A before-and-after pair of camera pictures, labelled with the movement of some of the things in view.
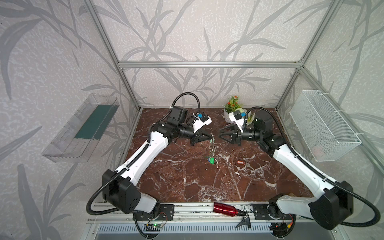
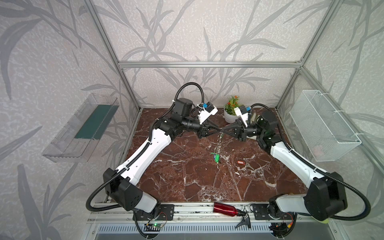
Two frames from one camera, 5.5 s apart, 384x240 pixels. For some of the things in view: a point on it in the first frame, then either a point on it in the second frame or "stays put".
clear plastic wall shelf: (76, 141) stays put
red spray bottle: (227, 209) stays put
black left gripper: (195, 136) to (202, 129)
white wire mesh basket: (326, 136) stays put
